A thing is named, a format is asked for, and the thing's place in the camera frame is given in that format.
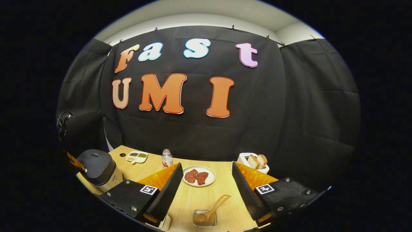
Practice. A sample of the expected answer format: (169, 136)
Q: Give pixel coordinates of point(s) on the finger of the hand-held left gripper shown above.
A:
(75, 161)

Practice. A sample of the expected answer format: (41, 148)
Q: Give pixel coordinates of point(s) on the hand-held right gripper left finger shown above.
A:
(167, 193)

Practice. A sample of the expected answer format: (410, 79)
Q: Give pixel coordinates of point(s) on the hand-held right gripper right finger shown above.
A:
(246, 190)

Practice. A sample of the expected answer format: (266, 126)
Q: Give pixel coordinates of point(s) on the black rice cooker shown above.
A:
(96, 164)

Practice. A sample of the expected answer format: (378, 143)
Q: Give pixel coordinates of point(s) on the wooden spoon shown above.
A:
(219, 203)

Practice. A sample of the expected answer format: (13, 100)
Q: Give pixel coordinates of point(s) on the toast bread slice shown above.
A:
(253, 162)
(263, 160)

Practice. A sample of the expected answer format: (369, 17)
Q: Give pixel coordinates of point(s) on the red meat piece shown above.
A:
(191, 176)
(202, 178)

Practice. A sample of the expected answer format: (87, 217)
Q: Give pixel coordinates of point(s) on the white container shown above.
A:
(165, 223)

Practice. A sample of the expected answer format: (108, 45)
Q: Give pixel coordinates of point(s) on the white toaster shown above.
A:
(243, 158)

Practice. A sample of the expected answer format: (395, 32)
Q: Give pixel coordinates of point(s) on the clear plastic drink bottle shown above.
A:
(167, 159)

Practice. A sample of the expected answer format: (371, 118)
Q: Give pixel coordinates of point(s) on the white round plate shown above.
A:
(210, 180)

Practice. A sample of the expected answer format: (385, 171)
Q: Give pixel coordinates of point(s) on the white divided grain dish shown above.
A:
(136, 157)

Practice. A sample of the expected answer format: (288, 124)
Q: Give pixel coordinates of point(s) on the black backdrop cloth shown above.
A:
(257, 112)

